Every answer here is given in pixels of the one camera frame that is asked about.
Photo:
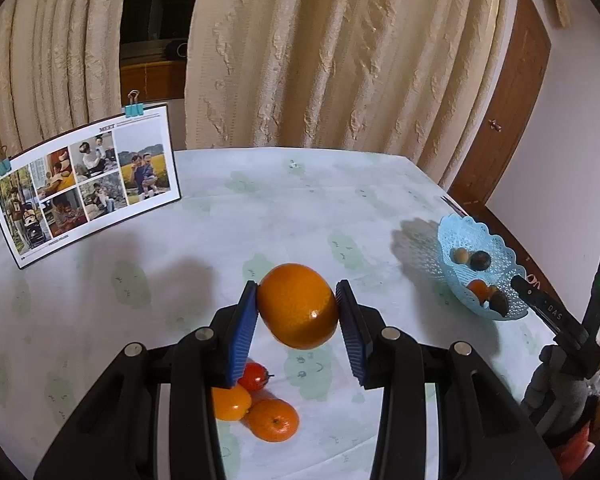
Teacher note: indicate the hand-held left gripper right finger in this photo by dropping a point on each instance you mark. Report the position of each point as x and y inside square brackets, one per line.
[352, 335]

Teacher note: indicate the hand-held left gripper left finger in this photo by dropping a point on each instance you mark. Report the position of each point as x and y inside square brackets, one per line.
[242, 340]

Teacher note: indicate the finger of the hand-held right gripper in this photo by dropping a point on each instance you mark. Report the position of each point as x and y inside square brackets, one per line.
[525, 291]

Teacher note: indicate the dark wrinkled passion fruit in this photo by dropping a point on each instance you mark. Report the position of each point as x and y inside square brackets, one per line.
[498, 303]

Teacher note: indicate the red cherry tomato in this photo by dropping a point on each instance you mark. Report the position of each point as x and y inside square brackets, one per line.
[476, 288]
[253, 376]

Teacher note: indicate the dark smooth passion fruit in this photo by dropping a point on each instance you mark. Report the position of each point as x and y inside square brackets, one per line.
[480, 260]

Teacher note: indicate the large smooth orange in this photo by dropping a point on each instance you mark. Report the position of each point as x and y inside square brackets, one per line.
[297, 306]

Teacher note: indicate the light blue lace basket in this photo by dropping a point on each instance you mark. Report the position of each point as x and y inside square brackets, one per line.
[455, 270]

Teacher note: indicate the brown longan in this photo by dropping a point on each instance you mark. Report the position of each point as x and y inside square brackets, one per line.
[461, 255]

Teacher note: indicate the person's right hand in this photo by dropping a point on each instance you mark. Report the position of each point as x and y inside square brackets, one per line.
[555, 390]

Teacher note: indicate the small oval orange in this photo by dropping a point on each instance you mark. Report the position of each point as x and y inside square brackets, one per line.
[230, 402]

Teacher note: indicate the tangerine with stem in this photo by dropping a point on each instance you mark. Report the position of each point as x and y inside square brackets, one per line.
[272, 420]

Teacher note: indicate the white green printed tablecloth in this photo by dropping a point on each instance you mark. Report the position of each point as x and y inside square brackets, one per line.
[280, 210]

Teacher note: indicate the brown wooden door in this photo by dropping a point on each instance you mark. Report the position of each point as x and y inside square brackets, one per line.
[510, 100]

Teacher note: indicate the photo collage board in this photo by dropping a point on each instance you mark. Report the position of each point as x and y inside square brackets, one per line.
[80, 185]

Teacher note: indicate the teal binder clip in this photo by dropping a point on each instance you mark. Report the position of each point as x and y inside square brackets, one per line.
[1, 165]
[135, 109]

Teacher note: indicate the beige curtain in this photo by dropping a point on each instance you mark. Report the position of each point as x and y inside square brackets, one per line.
[45, 60]
[330, 60]

